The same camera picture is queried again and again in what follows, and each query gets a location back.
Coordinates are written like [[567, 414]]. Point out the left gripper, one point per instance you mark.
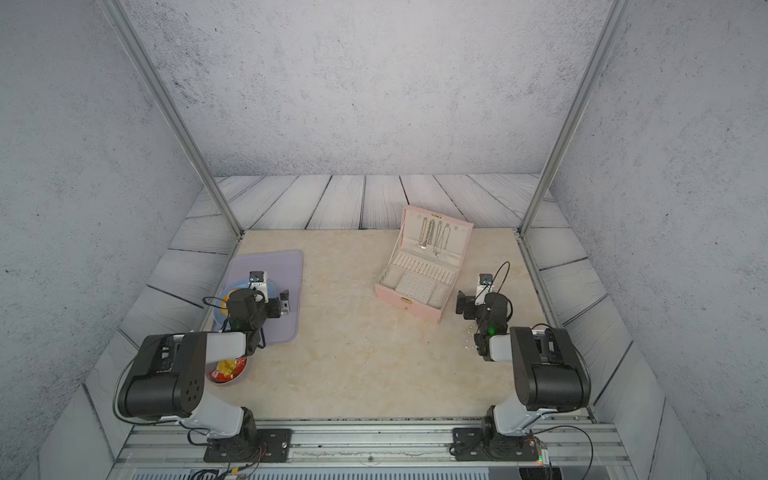
[[276, 311]]

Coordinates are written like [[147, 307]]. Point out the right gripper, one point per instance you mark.
[[471, 307]]

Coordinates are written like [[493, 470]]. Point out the pink jewelry box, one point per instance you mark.
[[425, 263]]

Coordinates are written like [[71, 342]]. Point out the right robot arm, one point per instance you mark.
[[549, 376]]

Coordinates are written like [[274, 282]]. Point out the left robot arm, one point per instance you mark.
[[165, 381]]

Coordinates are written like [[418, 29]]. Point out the purple mat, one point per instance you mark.
[[284, 272]]

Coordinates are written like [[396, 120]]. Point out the red snack bowl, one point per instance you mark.
[[227, 371]]

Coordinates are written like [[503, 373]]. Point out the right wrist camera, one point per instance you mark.
[[485, 286]]

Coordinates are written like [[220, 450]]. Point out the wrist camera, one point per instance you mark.
[[485, 286], [258, 282]]

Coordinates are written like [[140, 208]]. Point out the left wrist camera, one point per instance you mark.
[[258, 282]]

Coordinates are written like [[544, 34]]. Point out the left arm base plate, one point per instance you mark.
[[261, 445]]

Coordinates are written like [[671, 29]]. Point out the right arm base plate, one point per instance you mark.
[[474, 444]]

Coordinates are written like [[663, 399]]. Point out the aluminium rail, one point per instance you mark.
[[569, 447]]

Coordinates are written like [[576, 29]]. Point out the left frame post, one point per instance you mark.
[[131, 43]]

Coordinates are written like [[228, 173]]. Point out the frame post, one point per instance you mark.
[[591, 74], [131, 43]]

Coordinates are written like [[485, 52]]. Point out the right frame post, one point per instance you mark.
[[591, 74]]

